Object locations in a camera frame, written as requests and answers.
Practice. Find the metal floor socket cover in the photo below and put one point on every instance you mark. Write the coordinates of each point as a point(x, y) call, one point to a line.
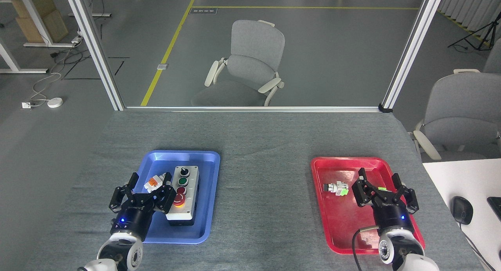
point(163, 66)

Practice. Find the white pleated curtain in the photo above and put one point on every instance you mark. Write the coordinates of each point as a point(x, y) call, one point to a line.
point(465, 5)

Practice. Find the red plastic tray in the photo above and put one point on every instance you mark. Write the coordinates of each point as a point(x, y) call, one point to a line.
point(344, 224)

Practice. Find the blue plastic tray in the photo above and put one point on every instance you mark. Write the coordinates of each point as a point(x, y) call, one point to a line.
point(195, 224)

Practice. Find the grey office chair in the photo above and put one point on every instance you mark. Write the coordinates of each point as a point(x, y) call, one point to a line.
point(494, 60)
point(252, 60)
point(458, 110)

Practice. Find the white desk top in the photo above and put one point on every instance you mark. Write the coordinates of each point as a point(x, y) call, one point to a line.
point(469, 181)

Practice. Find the silver aluminium post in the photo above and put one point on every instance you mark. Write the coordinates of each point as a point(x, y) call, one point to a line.
point(96, 52)
point(411, 52)

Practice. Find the white wall socket plug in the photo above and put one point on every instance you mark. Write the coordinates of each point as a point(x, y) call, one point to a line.
point(26, 105)

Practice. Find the grey table cloth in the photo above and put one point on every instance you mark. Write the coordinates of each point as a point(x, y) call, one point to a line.
point(266, 146)

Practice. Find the brown cardboard box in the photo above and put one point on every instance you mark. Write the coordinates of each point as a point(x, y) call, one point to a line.
point(39, 3)
point(54, 28)

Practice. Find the white desk frame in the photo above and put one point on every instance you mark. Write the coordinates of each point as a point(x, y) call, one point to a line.
point(11, 61)
point(35, 20)

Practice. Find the black computer mouse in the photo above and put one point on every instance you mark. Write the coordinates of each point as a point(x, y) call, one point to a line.
point(462, 210)

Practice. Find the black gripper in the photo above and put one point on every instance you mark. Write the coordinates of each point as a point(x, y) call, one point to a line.
point(393, 216)
point(133, 220)

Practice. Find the red orange push button switch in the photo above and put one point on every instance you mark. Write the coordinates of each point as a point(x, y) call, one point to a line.
point(152, 182)

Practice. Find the black tripod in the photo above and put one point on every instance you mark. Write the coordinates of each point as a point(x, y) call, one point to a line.
point(487, 32)

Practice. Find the black keyboard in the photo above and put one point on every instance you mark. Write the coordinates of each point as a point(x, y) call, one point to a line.
point(495, 206)

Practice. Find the white power strip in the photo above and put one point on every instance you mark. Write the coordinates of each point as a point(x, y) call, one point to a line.
point(76, 39)

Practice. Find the grey four-button control box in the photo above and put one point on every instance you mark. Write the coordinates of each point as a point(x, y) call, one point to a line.
point(190, 196)

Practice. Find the silver aluminium rail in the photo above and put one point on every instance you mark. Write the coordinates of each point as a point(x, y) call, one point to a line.
point(254, 108)

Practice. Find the white round floor device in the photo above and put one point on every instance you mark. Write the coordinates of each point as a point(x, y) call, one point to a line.
point(55, 103)

